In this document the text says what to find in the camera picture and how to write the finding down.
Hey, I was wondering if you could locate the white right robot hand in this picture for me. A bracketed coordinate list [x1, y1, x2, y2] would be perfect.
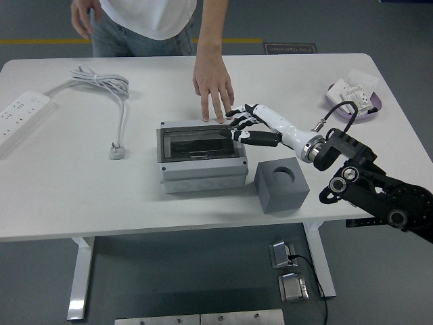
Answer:
[225, 103, 319, 158]

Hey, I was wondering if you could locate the person's right hand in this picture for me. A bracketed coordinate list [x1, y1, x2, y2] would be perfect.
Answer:
[70, 0, 99, 41]

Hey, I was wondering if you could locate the person's left hand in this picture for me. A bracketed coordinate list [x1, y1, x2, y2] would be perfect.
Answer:
[192, 56, 235, 123]

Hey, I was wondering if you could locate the transparent hinged box lid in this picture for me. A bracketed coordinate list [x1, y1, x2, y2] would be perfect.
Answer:
[156, 125, 242, 165]

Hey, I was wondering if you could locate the grey plastic electrical box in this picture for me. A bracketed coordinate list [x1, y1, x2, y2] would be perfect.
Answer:
[156, 120, 250, 194]

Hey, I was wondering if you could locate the silver floor socket box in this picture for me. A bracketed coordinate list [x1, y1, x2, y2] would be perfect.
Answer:
[277, 272, 310, 303]
[269, 239, 300, 270]

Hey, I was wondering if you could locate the person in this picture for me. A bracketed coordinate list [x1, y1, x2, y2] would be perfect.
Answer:
[90, 0, 198, 58]

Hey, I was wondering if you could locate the white flat card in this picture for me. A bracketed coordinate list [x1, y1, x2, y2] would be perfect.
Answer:
[327, 79, 349, 111]

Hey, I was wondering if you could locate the black floor sign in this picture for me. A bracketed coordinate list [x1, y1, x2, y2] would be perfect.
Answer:
[263, 42, 319, 55]

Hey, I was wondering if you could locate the grey block with round hole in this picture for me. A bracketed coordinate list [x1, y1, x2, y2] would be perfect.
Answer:
[253, 157, 311, 214]

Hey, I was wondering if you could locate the white printed socket panel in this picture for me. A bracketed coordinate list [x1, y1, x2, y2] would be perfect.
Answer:
[340, 86, 372, 117]

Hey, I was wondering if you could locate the white square packet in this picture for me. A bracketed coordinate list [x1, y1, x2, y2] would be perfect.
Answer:
[344, 69, 379, 94]

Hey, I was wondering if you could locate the purple plastic tray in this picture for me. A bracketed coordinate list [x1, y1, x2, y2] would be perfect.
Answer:
[325, 83, 385, 125]

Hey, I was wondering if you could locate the white power strip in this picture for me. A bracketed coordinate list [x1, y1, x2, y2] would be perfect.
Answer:
[0, 90, 57, 158]

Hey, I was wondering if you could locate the white table leg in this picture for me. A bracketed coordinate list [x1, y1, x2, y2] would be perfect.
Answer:
[302, 221, 337, 299]
[66, 236, 96, 322]

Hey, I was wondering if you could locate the grey metal plate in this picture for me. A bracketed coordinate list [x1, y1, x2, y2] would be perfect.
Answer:
[200, 308, 285, 325]
[114, 313, 201, 325]

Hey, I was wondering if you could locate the white power cord with plug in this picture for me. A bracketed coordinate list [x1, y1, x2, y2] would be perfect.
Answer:
[43, 64, 131, 160]

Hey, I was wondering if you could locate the black floor cable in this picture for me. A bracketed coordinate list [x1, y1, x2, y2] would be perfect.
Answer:
[287, 253, 329, 325]

